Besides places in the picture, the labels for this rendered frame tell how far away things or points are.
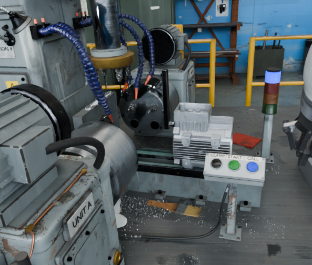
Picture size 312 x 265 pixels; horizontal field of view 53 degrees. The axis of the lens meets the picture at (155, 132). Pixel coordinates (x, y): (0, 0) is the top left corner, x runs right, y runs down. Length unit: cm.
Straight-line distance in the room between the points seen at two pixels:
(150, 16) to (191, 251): 354
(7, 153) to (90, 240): 28
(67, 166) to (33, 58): 48
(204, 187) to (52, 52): 74
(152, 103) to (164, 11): 291
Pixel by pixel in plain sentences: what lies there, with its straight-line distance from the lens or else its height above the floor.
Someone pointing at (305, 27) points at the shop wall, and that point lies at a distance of 645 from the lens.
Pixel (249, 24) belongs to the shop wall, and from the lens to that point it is 622.
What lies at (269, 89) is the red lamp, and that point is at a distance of 138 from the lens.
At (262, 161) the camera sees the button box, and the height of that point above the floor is 108.
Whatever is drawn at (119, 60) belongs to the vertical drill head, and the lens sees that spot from 110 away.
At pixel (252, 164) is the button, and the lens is 93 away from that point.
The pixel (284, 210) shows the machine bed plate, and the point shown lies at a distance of 123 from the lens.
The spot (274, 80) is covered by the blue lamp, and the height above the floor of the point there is 118.
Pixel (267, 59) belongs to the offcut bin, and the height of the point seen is 35.
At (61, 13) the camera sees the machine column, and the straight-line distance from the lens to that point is 127.
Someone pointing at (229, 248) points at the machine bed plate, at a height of 80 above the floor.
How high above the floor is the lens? 153
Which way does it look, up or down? 24 degrees down
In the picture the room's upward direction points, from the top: 3 degrees counter-clockwise
